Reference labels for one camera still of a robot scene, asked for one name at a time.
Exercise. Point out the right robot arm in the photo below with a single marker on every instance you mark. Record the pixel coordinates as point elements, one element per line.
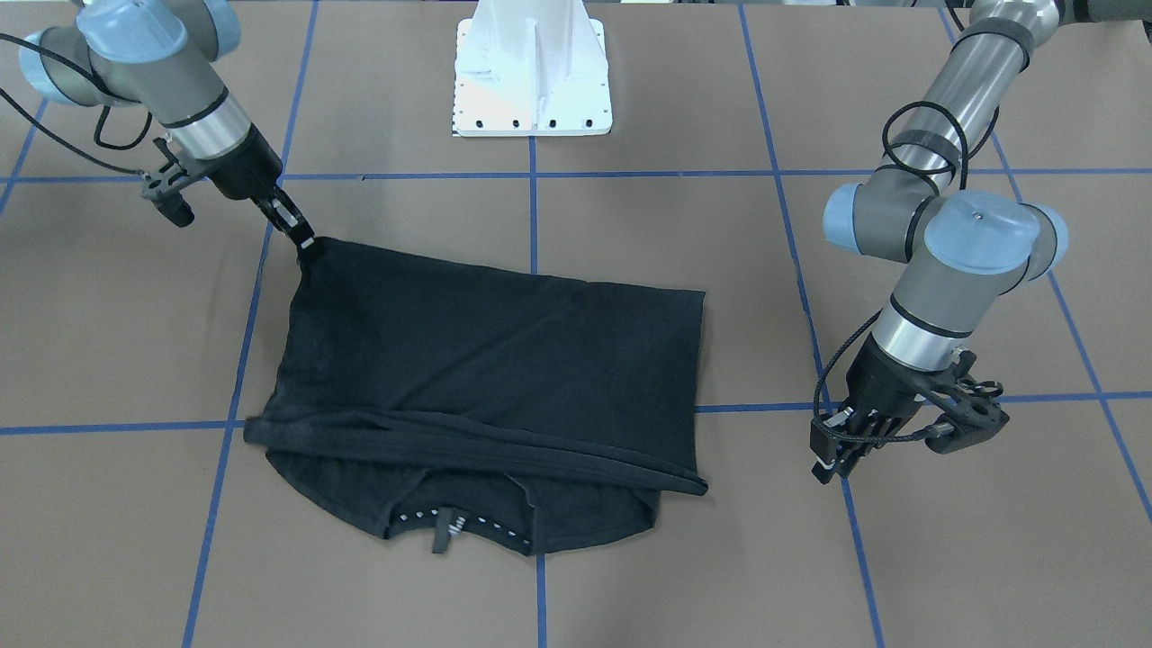
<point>160,55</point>

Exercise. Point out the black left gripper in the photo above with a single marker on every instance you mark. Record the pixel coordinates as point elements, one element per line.
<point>886,382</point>

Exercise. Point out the black graphic t-shirt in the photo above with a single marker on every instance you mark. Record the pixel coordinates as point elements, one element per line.
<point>542,413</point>

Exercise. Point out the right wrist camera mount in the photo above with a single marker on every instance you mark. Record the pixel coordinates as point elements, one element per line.
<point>163,187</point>

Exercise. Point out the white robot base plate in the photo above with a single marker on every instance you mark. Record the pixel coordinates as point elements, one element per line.
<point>531,69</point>

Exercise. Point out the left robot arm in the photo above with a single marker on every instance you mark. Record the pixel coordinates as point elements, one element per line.
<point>962,248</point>

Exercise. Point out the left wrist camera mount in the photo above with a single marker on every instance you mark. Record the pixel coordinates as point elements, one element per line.
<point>970,413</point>

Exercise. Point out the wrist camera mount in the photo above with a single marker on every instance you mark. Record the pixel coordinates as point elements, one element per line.
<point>163,187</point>
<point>970,413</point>

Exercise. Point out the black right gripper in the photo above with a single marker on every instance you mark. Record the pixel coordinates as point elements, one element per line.
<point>244,169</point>

